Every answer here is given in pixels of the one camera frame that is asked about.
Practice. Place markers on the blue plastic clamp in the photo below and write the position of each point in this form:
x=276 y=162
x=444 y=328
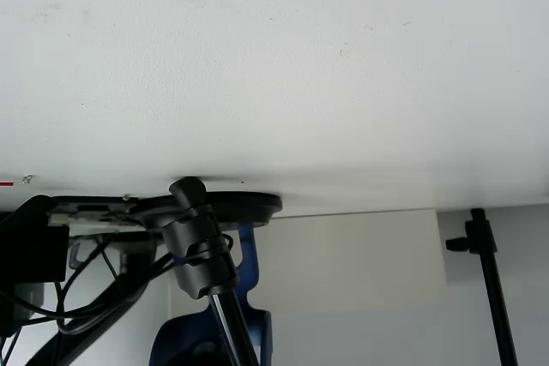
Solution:
x=251 y=271

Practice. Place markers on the white board panel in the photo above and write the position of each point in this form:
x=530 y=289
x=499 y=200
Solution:
x=364 y=263

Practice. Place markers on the black stand with clamp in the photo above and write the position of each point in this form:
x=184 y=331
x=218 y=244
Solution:
x=482 y=233

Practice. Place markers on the black box device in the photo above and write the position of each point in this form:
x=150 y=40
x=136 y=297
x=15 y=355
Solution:
x=34 y=254

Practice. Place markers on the black camera tripod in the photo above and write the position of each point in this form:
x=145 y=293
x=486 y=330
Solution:
x=201 y=254

